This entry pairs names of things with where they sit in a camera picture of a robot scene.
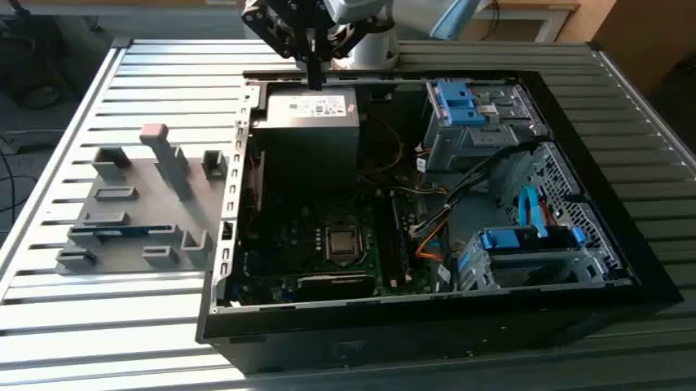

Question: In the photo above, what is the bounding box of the tall metal drive cage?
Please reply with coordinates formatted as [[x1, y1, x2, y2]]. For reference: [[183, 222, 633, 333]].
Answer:
[[422, 81, 550, 174]]

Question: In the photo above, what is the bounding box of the grey parts rack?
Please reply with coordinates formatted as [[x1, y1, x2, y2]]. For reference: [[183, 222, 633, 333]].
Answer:
[[56, 122, 230, 276]]

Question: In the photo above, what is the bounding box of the brown wooden cabinet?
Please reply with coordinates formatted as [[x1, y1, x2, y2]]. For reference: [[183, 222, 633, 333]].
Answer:
[[592, 0, 696, 97]]

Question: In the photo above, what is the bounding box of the black wire bundle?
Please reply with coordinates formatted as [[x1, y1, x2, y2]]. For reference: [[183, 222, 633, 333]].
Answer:
[[423, 146, 517, 229]]

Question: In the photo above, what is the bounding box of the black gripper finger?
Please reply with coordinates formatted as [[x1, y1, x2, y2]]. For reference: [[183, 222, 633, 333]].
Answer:
[[314, 22, 393, 90], [242, 0, 316, 90]]

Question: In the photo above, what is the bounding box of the hard disk in blue carrier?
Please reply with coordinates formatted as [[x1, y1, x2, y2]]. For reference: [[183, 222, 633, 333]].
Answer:
[[477, 226, 586, 261]]

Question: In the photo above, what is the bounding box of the green motherboard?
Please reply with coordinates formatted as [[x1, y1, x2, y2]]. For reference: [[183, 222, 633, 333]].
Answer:
[[238, 191, 435, 305]]

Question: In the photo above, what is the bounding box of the grey power supply unit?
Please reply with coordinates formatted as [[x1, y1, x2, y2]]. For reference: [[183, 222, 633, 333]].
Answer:
[[252, 87, 363, 188]]

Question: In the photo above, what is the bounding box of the black open PC case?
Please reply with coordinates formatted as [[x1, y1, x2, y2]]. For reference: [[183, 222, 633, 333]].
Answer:
[[195, 69, 685, 375]]

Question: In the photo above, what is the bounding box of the black graphics card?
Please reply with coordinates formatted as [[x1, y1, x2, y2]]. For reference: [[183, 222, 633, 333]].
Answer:
[[295, 273, 377, 302]]

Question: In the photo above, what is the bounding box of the blue plastic drive carrier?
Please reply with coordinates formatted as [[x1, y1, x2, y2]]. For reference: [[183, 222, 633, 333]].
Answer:
[[435, 81, 485, 125]]

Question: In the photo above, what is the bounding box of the CPU socket with silver CPU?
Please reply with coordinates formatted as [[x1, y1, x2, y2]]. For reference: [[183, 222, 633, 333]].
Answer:
[[324, 222, 364, 266]]

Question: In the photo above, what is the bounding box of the orange wire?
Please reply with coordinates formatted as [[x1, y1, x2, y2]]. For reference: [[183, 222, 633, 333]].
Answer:
[[415, 217, 453, 261]]

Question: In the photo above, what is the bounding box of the wooden desk white frame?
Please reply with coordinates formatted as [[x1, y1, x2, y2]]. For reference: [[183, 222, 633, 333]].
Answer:
[[471, 0, 581, 44]]

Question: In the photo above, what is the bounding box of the low metal disk bay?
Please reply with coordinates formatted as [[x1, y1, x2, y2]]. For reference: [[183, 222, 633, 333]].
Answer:
[[455, 227, 621, 290]]

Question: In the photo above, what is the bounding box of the dark wheeled cart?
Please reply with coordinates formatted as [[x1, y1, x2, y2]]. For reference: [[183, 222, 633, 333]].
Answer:
[[0, 11, 72, 111]]

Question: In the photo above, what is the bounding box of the blue RAM stick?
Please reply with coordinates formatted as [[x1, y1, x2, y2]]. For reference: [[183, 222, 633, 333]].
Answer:
[[68, 226, 176, 244]]

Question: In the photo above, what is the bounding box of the blue SATA wire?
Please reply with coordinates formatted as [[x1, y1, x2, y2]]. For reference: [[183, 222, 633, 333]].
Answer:
[[518, 186, 549, 239]]

